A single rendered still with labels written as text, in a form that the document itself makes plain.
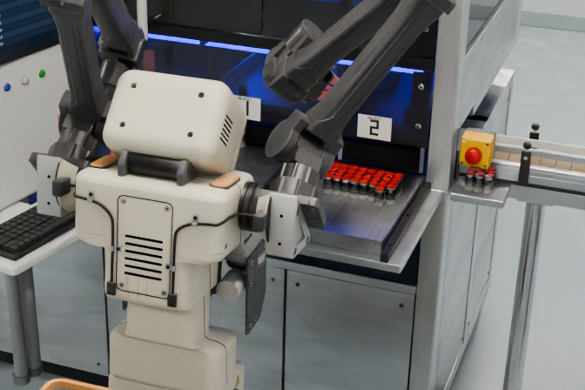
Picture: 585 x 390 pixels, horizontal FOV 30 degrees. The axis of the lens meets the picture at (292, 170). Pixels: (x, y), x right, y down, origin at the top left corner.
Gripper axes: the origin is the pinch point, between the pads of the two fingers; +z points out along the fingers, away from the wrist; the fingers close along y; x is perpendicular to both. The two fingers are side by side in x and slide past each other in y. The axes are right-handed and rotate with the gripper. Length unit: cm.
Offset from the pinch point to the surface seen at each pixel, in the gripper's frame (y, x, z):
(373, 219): 22.5, 10.2, 25.7
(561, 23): 6, -279, 417
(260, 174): 37.7, -21.4, 20.0
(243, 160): 40, -31, 21
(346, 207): 25.9, 2.5, 24.8
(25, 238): 72, -20, -29
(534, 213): 5, 12, 72
